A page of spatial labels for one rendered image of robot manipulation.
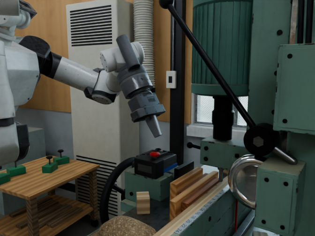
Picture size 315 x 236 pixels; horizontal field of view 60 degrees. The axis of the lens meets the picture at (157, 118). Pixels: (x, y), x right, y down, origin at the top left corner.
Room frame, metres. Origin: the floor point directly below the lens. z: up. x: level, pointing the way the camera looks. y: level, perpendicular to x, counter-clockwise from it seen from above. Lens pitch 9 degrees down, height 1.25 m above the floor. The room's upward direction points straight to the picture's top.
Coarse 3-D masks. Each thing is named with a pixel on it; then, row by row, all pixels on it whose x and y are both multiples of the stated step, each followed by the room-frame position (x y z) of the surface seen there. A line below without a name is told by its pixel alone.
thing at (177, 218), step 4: (224, 180) 0.76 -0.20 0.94; (216, 184) 0.73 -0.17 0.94; (212, 188) 0.71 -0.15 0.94; (196, 200) 0.63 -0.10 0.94; (200, 200) 0.63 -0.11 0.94; (192, 204) 0.61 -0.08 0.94; (196, 204) 0.61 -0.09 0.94; (188, 208) 0.59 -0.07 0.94; (192, 208) 0.59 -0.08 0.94; (184, 212) 0.58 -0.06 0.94; (176, 216) 0.56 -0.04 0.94; (180, 216) 0.56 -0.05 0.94; (172, 220) 0.54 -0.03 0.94; (176, 220) 0.54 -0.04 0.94; (168, 224) 0.53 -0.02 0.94; (172, 224) 0.53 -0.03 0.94; (164, 228) 0.51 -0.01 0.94; (168, 228) 0.51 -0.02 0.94; (160, 232) 0.50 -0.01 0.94
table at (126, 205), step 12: (204, 168) 0.98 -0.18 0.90; (216, 168) 0.98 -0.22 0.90; (120, 204) 0.77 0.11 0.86; (132, 204) 0.75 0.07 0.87; (156, 204) 0.69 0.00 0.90; (168, 204) 0.69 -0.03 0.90; (240, 204) 0.75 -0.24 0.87; (132, 216) 0.63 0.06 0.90; (144, 216) 0.63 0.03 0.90; (156, 216) 0.63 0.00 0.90; (168, 216) 0.63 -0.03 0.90; (228, 216) 0.67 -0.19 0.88; (156, 228) 0.58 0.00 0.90; (216, 228) 0.60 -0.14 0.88; (228, 228) 0.67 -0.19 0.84
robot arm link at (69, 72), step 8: (64, 64) 0.99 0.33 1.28; (72, 64) 1.01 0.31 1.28; (56, 72) 0.98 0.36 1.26; (64, 72) 0.99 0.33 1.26; (72, 72) 1.00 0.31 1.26; (80, 72) 1.01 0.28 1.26; (88, 72) 1.03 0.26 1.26; (96, 72) 1.05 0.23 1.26; (56, 80) 1.01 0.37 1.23; (64, 80) 1.00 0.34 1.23; (72, 80) 1.00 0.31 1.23; (80, 80) 1.01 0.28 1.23; (88, 80) 1.01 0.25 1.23; (96, 80) 1.03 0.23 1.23; (80, 88) 1.03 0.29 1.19; (88, 88) 1.02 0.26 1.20; (88, 96) 1.04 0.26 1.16; (96, 96) 1.00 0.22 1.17; (104, 96) 0.99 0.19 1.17
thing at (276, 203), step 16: (272, 160) 0.52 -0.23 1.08; (272, 176) 0.46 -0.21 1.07; (288, 176) 0.45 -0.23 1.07; (304, 176) 0.50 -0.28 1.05; (256, 192) 0.48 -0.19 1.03; (272, 192) 0.46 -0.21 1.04; (288, 192) 0.45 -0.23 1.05; (256, 208) 0.48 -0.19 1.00; (272, 208) 0.46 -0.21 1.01; (288, 208) 0.45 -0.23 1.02; (256, 224) 0.48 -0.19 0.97; (272, 224) 0.46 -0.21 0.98; (288, 224) 0.45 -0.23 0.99
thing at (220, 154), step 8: (208, 144) 0.72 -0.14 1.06; (216, 144) 0.71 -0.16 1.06; (224, 144) 0.69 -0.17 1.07; (232, 144) 0.69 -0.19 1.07; (240, 144) 0.69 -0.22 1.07; (200, 152) 0.73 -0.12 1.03; (208, 152) 0.72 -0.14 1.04; (216, 152) 0.71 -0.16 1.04; (224, 152) 0.69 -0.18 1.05; (232, 152) 0.68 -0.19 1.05; (240, 152) 0.67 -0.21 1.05; (200, 160) 0.73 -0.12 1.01; (208, 160) 0.72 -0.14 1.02; (216, 160) 0.70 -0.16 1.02; (224, 160) 0.69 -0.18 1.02; (224, 168) 0.69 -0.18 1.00
